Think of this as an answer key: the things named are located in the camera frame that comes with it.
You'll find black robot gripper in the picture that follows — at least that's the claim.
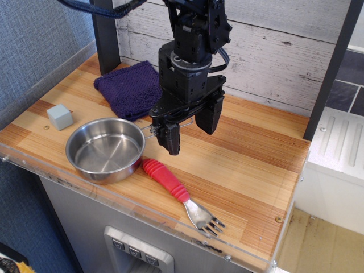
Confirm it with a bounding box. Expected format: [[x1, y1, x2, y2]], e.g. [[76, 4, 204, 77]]
[[150, 41, 226, 155]]

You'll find red handled metal fork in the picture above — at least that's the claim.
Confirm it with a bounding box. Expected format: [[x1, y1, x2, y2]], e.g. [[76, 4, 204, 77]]
[[142, 159, 225, 237]]

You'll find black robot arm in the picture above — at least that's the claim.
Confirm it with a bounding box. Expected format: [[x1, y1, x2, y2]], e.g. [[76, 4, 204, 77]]
[[150, 1, 232, 155]]

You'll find clear acrylic table edge guard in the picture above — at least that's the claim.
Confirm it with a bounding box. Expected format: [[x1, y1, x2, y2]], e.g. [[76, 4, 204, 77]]
[[1, 137, 309, 272]]

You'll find purple folded towel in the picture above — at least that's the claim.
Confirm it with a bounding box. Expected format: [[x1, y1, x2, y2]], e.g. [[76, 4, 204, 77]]
[[94, 61, 162, 121]]

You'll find small steel pan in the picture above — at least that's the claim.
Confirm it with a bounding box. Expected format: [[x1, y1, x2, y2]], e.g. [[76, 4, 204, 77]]
[[65, 118, 156, 184]]

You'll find pale grey cube block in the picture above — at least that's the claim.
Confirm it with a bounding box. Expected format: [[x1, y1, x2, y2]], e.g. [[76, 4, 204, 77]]
[[47, 104, 73, 131]]

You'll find silver button panel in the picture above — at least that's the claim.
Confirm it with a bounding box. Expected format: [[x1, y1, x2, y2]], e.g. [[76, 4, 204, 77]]
[[104, 226, 175, 272]]

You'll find white ribbed side unit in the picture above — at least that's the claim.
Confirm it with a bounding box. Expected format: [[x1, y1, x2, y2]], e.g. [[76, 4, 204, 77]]
[[295, 107, 363, 233]]

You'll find yellow black object corner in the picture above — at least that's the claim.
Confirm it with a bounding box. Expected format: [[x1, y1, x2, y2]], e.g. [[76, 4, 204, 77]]
[[1, 253, 36, 273]]

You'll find dark left frame post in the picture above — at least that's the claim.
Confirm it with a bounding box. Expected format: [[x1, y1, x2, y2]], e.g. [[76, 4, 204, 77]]
[[92, 15, 121, 75]]

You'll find dark frame post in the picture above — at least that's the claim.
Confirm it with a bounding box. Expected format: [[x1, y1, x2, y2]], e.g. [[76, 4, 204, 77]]
[[92, 15, 121, 75], [303, 0, 363, 141]]

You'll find black braided cable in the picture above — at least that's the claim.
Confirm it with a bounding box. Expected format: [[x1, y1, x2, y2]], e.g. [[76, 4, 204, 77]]
[[56, 0, 147, 20]]

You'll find dark right frame post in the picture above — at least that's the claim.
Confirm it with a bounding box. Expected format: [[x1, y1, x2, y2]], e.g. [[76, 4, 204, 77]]
[[303, 0, 363, 141]]

